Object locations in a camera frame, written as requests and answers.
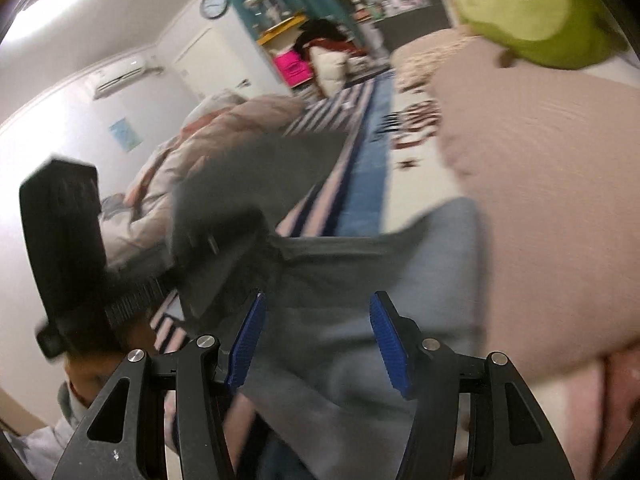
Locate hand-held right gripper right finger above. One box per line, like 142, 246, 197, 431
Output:
369, 291, 576, 480

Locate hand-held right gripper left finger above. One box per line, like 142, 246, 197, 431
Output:
52, 291, 267, 480

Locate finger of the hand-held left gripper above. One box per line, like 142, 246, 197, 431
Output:
181, 236, 272, 320
171, 205, 272, 270

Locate blue-grey pants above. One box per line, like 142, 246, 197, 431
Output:
170, 130, 488, 480

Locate person's left hand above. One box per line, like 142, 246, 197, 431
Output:
65, 315, 157, 408

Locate pink and grey duvet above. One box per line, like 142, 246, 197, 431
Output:
97, 90, 306, 271

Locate white door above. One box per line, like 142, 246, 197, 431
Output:
172, 27, 251, 106

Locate white air conditioner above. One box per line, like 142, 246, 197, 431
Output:
91, 55, 151, 100

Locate pink box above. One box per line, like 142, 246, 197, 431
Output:
274, 50, 311, 88

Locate white cushion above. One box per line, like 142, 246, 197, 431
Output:
307, 46, 351, 97

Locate yellow shelf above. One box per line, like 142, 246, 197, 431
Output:
255, 12, 308, 47

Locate beige pillow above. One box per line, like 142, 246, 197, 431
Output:
430, 35, 640, 386

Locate pile of dark clothes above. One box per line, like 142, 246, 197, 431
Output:
295, 19, 362, 61

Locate floral pillow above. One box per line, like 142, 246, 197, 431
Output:
390, 27, 476, 92

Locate dark desk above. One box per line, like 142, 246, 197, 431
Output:
372, 7, 456, 56

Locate green avocado plush toy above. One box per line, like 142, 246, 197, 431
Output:
450, 0, 628, 70

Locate blue wall poster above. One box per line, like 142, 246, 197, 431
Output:
109, 117, 142, 152

